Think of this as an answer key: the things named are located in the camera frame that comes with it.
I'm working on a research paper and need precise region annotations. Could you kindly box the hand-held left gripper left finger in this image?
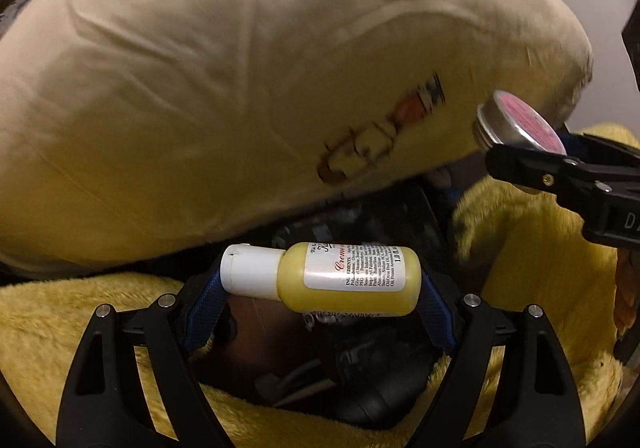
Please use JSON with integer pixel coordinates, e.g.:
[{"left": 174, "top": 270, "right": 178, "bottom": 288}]
[{"left": 56, "top": 273, "right": 231, "bottom": 448}]

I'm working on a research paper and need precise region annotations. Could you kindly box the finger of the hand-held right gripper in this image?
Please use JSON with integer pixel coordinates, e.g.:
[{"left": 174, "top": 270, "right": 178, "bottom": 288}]
[
  {"left": 555, "top": 124, "right": 640, "bottom": 170},
  {"left": 485, "top": 140, "right": 640, "bottom": 210}
]

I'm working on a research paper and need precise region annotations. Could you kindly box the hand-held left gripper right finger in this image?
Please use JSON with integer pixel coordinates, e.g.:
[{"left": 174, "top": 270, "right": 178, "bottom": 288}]
[{"left": 407, "top": 273, "right": 586, "bottom": 448}]

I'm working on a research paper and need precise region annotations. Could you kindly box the round tin with pink label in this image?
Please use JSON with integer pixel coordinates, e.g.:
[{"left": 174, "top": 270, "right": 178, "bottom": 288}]
[{"left": 474, "top": 89, "right": 568, "bottom": 156}]

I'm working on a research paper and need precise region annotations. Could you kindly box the yellow lotion bottle white cap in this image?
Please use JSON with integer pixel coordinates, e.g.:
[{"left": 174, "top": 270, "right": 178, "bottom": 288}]
[{"left": 220, "top": 242, "right": 423, "bottom": 315}]

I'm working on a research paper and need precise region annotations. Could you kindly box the person's right hand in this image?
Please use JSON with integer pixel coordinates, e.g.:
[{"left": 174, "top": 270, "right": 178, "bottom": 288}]
[{"left": 616, "top": 248, "right": 640, "bottom": 336}]

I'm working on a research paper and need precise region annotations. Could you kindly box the yellow fuzzy bag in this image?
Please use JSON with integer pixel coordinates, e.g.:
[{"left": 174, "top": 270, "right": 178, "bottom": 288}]
[{"left": 0, "top": 125, "right": 640, "bottom": 448}]

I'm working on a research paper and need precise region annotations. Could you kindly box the beige fabric bag flap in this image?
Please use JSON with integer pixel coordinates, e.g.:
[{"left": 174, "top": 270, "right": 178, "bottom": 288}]
[{"left": 0, "top": 0, "right": 596, "bottom": 275}]

